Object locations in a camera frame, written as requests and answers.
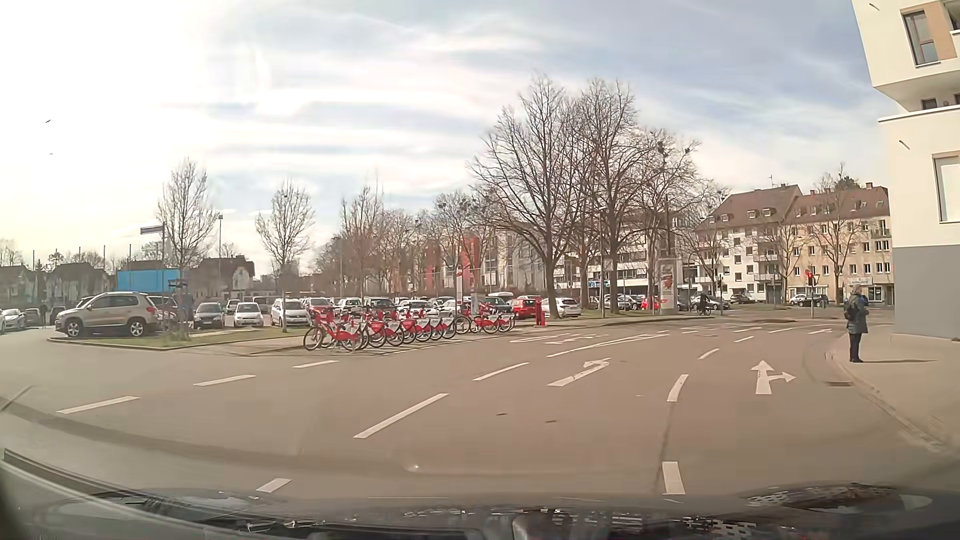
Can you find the row of red bicycles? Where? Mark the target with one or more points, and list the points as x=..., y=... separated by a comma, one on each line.
x=390, y=328

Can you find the bare tree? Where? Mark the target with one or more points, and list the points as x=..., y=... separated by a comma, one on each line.
x=187, y=225
x=284, y=232

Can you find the grey paved pavement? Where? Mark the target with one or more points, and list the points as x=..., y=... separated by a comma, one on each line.
x=911, y=371

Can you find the blue building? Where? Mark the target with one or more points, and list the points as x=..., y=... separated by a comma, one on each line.
x=148, y=280

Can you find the road markings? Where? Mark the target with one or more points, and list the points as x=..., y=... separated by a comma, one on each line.
x=400, y=415

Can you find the cream building with brown roof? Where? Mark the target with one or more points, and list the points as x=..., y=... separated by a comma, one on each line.
x=795, y=247

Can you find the grey asphalt road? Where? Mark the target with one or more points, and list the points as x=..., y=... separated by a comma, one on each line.
x=525, y=435

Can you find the lamp post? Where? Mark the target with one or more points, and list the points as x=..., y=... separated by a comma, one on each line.
x=219, y=255

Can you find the advertising column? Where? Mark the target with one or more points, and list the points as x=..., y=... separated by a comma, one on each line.
x=667, y=283

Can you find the cream white building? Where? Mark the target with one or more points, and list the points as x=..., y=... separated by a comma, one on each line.
x=924, y=187

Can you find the row of houses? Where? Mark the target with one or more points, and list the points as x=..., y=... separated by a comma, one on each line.
x=56, y=283

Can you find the row of parked cars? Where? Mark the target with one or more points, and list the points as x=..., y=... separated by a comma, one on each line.
x=360, y=306

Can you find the dark car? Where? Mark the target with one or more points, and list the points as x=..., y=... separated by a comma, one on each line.
x=814, y=300

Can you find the red terminal post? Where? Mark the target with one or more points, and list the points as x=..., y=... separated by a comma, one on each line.
x=539, y=312

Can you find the row of buildings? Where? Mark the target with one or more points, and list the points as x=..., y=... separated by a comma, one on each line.
x=517, y=262

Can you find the person on bicycle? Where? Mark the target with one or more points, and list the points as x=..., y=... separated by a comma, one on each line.
x=703, y=304

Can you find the row of bare trees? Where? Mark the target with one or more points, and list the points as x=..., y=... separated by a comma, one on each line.
x=551, y=225

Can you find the street name sign post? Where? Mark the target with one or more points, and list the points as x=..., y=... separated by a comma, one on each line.
x=161, y=259

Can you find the car's own bonnet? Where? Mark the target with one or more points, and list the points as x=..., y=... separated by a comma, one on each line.
x=480, y=517

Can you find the beige suv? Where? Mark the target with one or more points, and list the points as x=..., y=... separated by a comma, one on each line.
x=109, y=313

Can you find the traffic light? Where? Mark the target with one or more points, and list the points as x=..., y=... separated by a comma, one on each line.
x=810, y=283

